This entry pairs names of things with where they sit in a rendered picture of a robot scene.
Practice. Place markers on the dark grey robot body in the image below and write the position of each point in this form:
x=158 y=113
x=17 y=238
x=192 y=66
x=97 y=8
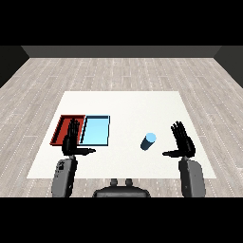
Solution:
x=121 y=190

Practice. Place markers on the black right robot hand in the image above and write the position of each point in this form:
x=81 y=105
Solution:
x=184 y=142

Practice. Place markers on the red shallow open box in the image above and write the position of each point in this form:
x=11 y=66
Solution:
x=65 y=129

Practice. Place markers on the light blue shallow open box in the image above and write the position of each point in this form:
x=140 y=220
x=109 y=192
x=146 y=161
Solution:
x=95 y=130

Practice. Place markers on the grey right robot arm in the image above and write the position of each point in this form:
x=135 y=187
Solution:
x=191 y=177

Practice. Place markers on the blue can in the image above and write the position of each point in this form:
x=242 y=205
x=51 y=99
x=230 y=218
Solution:
x=148 y=141

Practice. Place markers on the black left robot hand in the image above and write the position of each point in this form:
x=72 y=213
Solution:
x=70 y=143

